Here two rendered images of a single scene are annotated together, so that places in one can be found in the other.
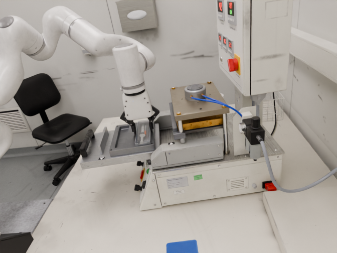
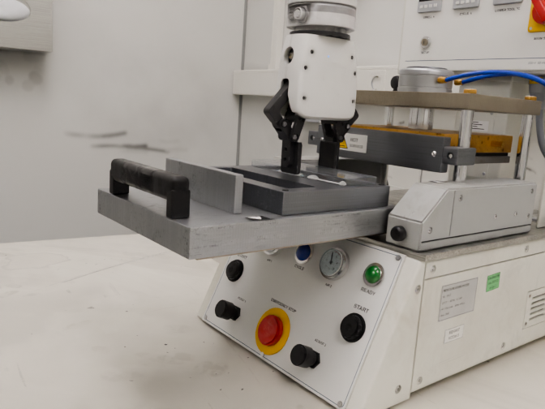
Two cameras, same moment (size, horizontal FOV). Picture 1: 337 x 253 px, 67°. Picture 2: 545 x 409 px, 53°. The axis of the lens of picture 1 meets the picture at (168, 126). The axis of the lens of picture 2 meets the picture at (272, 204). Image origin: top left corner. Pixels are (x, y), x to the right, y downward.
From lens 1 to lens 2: 80 cm
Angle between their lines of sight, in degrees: 42
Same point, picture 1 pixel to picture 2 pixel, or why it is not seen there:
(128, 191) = (249, 388)
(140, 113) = (333, 100)
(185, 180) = (473, 291)
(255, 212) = not seen: outside the picture
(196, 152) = (500, 203)
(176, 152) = (473, 196)
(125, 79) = not seen: outside the picture
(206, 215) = (527, 389)
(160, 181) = (430, 295)
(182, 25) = (107, 68)
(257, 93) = not seen: outside the picture
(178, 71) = (82, 175)
